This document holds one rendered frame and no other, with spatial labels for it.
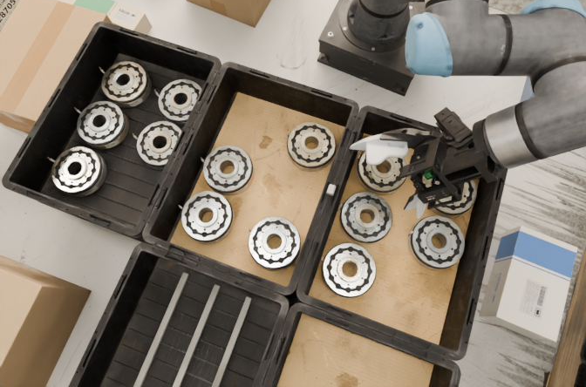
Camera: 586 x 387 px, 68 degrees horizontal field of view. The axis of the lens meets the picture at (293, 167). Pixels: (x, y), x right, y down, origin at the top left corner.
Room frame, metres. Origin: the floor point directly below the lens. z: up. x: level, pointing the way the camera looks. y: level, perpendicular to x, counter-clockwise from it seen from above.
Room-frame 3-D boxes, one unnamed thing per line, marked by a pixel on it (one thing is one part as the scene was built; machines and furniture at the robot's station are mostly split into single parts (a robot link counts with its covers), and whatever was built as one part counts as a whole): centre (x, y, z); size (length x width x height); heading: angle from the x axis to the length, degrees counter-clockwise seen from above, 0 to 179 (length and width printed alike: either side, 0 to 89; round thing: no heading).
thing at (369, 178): (0.27, -0.19, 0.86); 0.10 x 0.10 x 0.01
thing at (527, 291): (0.03, -0.48, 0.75); 0.20 x 0.12 x 0.09; 153
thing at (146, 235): (0.27, 0.07, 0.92); 0.40 x 0.30 x 0.02; 156
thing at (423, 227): (0.11, -0.27, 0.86); 0.10 x 0.10 x 0.01
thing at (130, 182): (0.39, 0.35, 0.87); 0.40 x 0.30 x 0.11; 156
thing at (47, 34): (0.60, 0.58, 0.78); 0.30 x 0.22 x 0.16; 158
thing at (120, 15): (0.80, 0.48, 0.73); 0.24 x 0.06 x 0.06; 62
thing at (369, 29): (0.67, -0.23, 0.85); 0.15 x 0.15 x 0.10
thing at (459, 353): (0.14, -0.20, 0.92); 0.40 x 0.30 x 0.02; 156
